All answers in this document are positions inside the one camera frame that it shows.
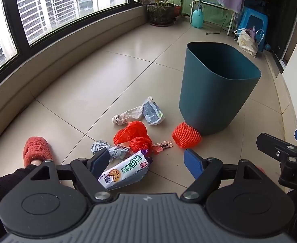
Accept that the grey paper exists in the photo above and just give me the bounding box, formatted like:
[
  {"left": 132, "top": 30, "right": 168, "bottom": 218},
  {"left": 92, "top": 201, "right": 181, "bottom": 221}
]
[{"left": 90, "top": 140, "right": 130, "bottom": 162}]

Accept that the orange foam fruit net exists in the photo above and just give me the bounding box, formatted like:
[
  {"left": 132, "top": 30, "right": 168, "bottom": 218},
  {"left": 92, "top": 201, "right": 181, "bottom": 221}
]
[{"left": 171, "top": 122, "right": 202, "bottom": 149}]

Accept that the small pink barcode wrapper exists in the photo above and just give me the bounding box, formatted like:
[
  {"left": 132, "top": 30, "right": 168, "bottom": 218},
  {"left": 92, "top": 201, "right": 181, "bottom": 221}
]
[{"left": 153, "top": 140, "right": 174, "bottom": 154}]

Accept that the red plastic bag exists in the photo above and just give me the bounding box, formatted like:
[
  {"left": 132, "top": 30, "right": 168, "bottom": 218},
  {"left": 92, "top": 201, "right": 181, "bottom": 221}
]
[{"left": 113, "top": 121, "right": 153, "bottom": 153}]

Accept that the white pink tissue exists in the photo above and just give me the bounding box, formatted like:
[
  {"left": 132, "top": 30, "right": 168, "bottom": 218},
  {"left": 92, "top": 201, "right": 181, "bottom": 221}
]
[{"left": 112, "top": 106, "right": 143, "bottom": 126}]

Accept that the grey green plastic package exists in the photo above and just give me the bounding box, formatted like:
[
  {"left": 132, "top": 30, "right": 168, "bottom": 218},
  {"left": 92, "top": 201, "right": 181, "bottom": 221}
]
[{"left": 142, "top": 96, "right": 165, "bottom": 125}]

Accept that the dark teal trash bin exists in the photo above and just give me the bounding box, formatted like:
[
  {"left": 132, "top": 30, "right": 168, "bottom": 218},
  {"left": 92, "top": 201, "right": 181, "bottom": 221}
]
[{"left": 179, "top": 42, "right": 261, "bottom": 136}]

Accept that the red fuzzy slipper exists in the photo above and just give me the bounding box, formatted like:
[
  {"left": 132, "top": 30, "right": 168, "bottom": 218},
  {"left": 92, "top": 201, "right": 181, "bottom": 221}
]
[{"left": 23, "top": 137, "right": 54, "bottom": 167}]

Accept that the cream tote bag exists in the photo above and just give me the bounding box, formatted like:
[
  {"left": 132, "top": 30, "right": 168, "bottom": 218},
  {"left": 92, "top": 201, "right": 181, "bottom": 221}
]
[{"left": 234, "top": 28, "right": 258, "bottom": 58}]

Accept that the light blue plastic bag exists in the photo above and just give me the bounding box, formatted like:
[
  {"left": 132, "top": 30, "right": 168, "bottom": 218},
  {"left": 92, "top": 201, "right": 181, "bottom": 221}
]
[{"left": 254, "top": 29, "right": 265, "bottom": 45}]

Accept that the blue plastic stool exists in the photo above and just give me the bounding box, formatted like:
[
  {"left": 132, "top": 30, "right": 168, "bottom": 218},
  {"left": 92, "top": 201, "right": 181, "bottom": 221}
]
[{"left": 238, "top": 7, "right": 268, "bottom": 52}]

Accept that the teal spray bottle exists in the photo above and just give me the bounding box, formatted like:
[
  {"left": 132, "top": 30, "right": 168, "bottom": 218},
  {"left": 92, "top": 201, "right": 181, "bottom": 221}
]
[{"left": 191, "top": 0, "right": 204, "bottom": 29}]

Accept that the red planter box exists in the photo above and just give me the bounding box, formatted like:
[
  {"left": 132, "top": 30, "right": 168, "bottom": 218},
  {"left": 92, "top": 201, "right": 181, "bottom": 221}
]
[{"left": 174, "top": 5, "right": 181, "bottom": 17}]

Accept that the white metal drying rack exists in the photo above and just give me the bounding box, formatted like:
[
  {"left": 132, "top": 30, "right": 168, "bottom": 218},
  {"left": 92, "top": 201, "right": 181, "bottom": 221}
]
[{"left": 189, "top": 0, "right": 236, "bottom": 36}]

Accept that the green hanging cloth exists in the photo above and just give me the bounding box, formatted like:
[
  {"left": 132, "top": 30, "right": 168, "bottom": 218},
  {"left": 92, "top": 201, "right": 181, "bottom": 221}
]
[{"left": 174, "top": 0, "right": 231, "bottom": 28}]

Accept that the black power cable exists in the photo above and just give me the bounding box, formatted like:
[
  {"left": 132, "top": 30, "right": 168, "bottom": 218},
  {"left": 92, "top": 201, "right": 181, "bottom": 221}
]
[{"left": 205, "top": 12, "right": 234, "bottom": 36}]

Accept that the black window frame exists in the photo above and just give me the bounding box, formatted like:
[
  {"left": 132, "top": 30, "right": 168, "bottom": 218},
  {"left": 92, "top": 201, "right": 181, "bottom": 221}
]
[{"left": 0, "top": 0, "right": 142, "bottom": 83}]

